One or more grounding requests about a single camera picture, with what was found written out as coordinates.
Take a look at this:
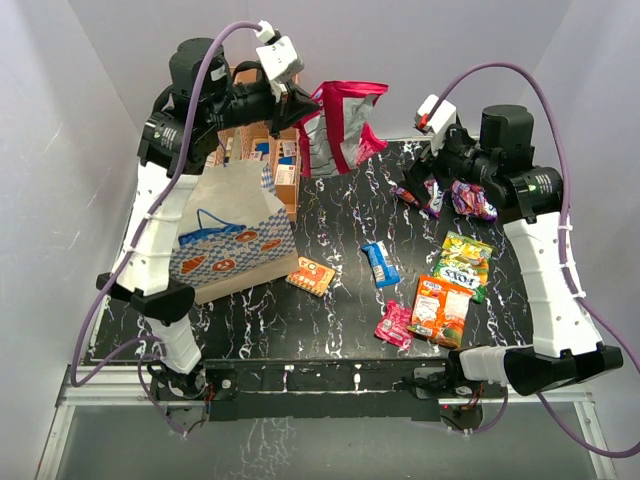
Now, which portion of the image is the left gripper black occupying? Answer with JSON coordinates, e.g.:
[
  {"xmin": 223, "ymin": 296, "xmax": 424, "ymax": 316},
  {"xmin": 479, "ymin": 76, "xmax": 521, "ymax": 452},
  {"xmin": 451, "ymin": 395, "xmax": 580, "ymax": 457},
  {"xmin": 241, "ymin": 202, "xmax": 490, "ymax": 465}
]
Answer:
[{"xmin": 205, "ymin": 79, "xmax": 320, "ymax": 139}]

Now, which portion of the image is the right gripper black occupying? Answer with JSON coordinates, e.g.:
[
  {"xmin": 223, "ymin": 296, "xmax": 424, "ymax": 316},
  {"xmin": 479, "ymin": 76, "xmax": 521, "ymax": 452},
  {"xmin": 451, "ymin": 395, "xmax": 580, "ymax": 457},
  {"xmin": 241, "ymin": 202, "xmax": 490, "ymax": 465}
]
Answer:
[{"xmin": 398, "ymin": 123, "xmax": 498, "ymax": 206}]

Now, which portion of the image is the magenta silver snack bag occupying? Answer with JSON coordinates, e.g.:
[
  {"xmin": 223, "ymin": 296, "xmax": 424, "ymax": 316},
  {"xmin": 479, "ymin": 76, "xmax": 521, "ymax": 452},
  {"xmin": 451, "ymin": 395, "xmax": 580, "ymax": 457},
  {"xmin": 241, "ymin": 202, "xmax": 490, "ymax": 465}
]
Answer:
[{"xmin": 295, "ymin": 81, "xmax": 388, "ymax": 178}]

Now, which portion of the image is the orange Fox's candy bag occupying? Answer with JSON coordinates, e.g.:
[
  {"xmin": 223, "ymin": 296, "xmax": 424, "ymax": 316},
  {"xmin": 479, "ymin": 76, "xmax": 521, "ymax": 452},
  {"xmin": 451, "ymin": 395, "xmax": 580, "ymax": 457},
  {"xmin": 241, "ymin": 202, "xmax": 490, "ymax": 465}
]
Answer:
[{"xmin": 408, "ymin": 275, "xmax": 473, "ymax": 349}]

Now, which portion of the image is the white checkered paper bag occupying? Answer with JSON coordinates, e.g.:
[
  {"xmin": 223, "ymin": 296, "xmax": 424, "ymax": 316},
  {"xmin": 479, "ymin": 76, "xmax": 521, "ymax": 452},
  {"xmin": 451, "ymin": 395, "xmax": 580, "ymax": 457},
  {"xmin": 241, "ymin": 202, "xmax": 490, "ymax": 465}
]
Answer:
[{"xmin": 170, "ymin": 160, "xmax": 299, "ymax": 304}]

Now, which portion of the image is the blue Slendy snack bag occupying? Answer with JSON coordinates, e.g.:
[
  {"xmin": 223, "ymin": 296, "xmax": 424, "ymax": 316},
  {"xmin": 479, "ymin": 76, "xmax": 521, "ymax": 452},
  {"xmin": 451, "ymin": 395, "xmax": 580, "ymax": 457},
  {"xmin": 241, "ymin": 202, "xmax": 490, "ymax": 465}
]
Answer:
[{"xmin": 178, "ymin": 225, "xmax": 245, "ymax": 247}]

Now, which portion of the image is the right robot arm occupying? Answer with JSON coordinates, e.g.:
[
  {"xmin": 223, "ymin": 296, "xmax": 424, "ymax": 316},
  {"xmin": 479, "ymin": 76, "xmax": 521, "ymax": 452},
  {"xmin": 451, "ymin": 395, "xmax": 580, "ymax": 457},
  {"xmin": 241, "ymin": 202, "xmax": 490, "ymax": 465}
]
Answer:
[{"xmin": 401, "ymin": 95, "xmax": 623, "ymax": 397}]

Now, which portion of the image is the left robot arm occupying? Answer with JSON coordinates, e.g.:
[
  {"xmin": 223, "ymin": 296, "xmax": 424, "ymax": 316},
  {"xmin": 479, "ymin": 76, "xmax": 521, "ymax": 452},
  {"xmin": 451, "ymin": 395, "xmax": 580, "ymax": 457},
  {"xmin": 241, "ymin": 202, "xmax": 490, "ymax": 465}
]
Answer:
[{"xmin": 96, "ymin": 32, "xmax": 316, "ymax": 399}]

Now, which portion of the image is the green Fox's candy bag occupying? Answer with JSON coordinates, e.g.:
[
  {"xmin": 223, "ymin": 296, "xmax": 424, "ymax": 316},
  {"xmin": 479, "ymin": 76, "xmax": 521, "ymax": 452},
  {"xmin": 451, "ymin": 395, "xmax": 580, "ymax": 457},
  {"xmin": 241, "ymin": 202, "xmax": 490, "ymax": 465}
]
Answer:
[{"xmin": 433, "ymin": 231, "xmax": 494, "ymax": 304}]

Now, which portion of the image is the red white box right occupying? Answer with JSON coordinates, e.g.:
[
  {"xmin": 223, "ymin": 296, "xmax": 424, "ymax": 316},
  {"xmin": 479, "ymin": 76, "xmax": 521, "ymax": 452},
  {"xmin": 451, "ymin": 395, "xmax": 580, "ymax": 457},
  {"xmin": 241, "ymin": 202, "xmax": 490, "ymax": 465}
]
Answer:
[{"xmin": 280, "ymin": 140, "xmax": 297, "ymax": 157}]

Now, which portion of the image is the orange plastic file organizer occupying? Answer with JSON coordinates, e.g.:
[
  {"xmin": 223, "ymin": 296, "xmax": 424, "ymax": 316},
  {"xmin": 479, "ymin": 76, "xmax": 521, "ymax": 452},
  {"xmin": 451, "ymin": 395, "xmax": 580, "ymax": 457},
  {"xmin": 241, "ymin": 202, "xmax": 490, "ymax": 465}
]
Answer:
[{"xmin": 204, "ymin": 64, "xmax": 303, "ymax": 221}]

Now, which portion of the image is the white card with red logo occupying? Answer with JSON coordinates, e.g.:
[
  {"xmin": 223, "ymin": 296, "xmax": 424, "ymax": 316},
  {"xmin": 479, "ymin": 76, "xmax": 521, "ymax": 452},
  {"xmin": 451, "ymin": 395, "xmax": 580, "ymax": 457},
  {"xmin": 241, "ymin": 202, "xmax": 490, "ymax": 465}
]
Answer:
[{"xmin": 274, "ymin": 164, "xmax": 297, "ymax": 186}]

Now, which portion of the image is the blue wafer bar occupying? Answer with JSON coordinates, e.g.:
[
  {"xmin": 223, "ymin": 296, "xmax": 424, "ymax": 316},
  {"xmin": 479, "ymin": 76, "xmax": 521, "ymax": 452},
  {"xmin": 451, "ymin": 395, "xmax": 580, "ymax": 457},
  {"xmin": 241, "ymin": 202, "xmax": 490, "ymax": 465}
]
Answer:
[{"xmin": 361, "ymin": 241, "xmax": 400, "ymax": 288}]

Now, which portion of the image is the orange cracker pack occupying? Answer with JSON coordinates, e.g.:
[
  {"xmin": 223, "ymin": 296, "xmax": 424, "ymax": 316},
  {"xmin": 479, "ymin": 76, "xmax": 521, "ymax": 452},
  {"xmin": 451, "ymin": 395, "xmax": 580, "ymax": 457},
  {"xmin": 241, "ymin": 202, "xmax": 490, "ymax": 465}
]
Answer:
[{"xmin": 285, "ymin": 256, "xmax": 335, "ymax": 297}]

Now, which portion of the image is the pink candy pack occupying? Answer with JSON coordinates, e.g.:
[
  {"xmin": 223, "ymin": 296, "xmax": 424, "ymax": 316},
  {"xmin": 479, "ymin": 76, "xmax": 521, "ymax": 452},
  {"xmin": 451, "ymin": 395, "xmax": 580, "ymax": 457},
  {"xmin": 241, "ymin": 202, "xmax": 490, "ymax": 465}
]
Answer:
[{"xmin": 374, "ymin": 300, "xmax": 413, "ymax": 350}]

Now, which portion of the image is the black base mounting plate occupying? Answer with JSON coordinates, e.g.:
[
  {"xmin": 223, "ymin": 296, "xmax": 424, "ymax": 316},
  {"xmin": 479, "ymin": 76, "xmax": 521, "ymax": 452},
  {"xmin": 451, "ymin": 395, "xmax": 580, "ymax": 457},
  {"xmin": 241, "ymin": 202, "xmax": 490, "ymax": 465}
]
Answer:
[{"xmin": 146, "ymin": 358, "xmax": 504, "ymax": 428}]

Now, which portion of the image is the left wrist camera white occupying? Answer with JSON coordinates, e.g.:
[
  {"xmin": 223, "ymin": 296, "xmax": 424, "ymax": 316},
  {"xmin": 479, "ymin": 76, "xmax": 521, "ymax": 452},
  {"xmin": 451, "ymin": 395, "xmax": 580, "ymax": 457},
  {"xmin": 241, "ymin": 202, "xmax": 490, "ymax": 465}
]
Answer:
[{"xmin": 255, "ymin": 20, "xmax": 304, "ymax": 83}]

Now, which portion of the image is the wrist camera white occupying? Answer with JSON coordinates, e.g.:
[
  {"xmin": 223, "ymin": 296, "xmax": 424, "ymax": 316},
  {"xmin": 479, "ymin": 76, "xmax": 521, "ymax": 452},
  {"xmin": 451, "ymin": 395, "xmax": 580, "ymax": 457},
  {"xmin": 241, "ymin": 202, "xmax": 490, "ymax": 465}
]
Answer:
[
  {"xmin": 414, "ymin": 94, "xmax": 457, "ymax": 156},
  {"xmin": 255, "ymin": 20, "xmax": 304, "ymax": 83}
]

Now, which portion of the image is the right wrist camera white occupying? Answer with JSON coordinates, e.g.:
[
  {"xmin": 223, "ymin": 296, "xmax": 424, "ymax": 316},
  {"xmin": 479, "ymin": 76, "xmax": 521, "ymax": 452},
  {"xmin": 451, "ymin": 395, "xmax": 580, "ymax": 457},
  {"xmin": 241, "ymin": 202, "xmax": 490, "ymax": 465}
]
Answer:
[{"xmin": 414, "ymin": 94, "xmax": 457, "ymax": 156}]

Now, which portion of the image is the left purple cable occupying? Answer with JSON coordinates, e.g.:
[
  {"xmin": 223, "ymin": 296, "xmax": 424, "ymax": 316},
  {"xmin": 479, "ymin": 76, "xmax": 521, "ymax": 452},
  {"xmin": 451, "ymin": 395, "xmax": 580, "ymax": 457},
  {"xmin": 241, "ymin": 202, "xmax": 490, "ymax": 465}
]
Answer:
[{"xmin": 69, "ymin": 20, "xmax": 264, "ymax": 436}]

